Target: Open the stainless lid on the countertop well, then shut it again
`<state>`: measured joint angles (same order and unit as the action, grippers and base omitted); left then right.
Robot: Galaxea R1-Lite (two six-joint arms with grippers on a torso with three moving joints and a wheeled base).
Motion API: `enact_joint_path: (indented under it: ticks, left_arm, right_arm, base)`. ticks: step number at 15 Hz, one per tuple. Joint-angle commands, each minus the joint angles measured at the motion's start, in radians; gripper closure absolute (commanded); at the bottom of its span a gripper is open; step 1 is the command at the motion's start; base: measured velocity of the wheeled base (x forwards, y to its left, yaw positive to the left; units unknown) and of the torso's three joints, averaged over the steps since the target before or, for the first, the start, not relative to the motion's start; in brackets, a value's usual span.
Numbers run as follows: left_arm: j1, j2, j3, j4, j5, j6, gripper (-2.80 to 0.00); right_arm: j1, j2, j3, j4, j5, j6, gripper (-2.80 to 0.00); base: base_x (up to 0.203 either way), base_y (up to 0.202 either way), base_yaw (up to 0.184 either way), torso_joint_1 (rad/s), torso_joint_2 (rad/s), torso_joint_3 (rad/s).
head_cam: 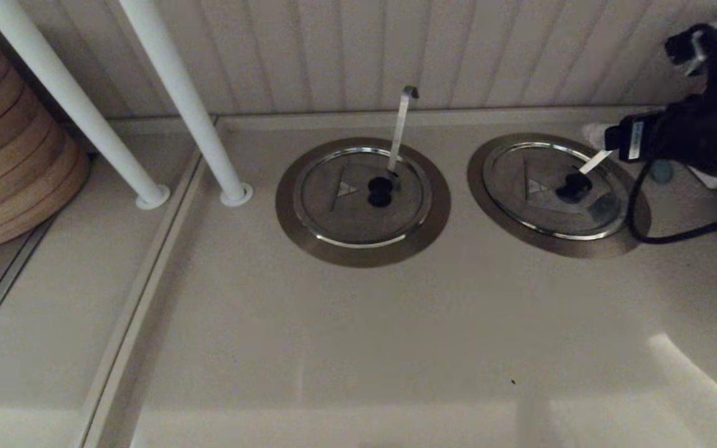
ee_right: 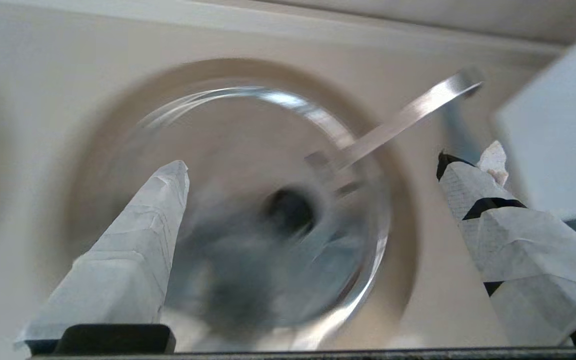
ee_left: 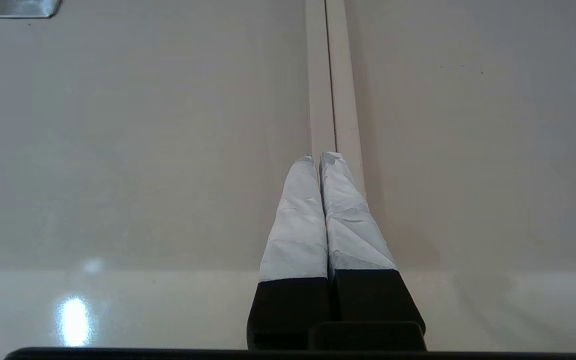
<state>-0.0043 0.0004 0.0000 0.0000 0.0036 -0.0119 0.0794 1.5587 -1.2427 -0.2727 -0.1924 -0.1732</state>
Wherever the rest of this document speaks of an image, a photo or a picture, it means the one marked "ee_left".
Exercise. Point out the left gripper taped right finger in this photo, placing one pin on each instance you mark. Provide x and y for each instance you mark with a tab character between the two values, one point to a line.
355	240

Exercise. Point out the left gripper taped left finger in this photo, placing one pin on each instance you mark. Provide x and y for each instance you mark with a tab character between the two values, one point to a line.
295	235

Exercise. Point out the flat steel tray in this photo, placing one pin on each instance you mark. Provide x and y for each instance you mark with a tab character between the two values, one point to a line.
13	8

